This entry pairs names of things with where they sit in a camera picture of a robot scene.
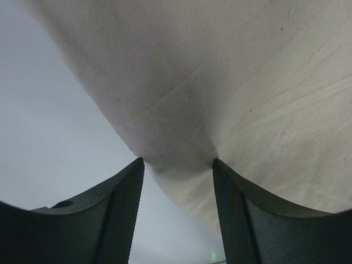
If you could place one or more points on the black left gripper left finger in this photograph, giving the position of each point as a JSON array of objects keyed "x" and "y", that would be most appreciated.
[{"x": 96, "y": 226}]

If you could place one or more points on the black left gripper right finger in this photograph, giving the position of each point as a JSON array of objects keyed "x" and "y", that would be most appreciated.
[{"x": 258, "y": 226}]

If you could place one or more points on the beige cloth mat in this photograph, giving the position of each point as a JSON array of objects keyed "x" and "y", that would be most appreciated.
[{"x": 265, "y": 86}]

